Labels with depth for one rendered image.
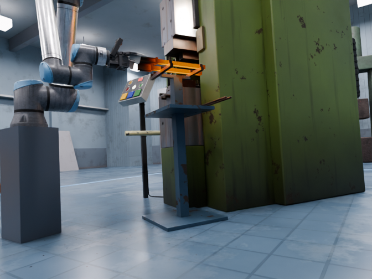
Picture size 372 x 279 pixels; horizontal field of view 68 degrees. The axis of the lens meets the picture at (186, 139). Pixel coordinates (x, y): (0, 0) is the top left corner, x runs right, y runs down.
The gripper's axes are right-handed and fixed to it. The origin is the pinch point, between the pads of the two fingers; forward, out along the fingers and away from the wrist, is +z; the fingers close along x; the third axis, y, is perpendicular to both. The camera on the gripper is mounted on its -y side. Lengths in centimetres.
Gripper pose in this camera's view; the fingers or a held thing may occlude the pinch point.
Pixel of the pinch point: (141, 58)
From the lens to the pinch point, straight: 163.1
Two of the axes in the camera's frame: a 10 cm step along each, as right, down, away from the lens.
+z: 8.6, -0.1, 5.0
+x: 5.0, -0.7, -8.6
